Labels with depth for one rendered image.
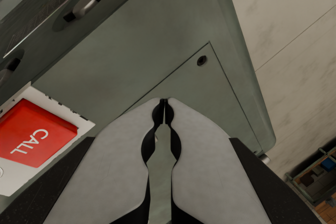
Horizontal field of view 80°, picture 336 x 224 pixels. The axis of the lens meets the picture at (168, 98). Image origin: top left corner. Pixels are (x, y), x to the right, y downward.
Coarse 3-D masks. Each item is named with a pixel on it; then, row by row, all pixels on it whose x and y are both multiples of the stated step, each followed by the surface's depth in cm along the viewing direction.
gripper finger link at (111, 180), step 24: (120, 120) 10; (144, 120) 10; (96, 144) 8; (120, 144) 8; (144, 144) 9; (96, 168) 7; (120, 168) 7; (144, 168) 7; (72, 192) 6; (96, 192) 6; (120, 192) 6; (144, 192) 6; (48, 216) 6; (72, 216) 6; (96, 216) 6; (120, 216) 6; (144, 216) 6
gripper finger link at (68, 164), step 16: (80, 144) 8; (64, 160) 7; (80, 160) 7; (48, 176) 7; (64, 176) 7; (32, 192) 6; (48, 192) 6; (16, 208) 6; (32, 208) 6; (48, 208) 6
